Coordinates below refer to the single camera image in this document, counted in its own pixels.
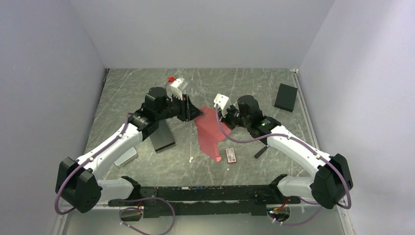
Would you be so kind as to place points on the hammer with black handle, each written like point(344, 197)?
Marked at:
point(261, 151)

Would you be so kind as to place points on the black box near right wall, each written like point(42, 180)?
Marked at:
point(286, 97)

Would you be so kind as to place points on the small red white box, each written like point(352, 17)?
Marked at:
point(230, 155)

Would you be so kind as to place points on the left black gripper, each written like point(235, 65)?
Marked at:
point(188, 111)

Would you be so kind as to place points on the black box near left arm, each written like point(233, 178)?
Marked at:
point(162, 139)

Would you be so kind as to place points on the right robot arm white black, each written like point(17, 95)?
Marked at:
point(329, 182)

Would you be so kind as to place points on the red cardboard paper box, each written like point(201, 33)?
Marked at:
point(209, 133)

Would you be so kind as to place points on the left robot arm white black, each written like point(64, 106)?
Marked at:
point(79, 184)

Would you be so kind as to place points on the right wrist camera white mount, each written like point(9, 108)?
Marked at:
point(222, 102)

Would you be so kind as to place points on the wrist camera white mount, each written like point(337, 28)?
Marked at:
point(177, 86)
point(222, 102)

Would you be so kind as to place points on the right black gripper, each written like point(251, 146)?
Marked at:
point(224, 119)

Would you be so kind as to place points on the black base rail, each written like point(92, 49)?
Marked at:
point(255, 200)

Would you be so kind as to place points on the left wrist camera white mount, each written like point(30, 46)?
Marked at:
point(177, 86)

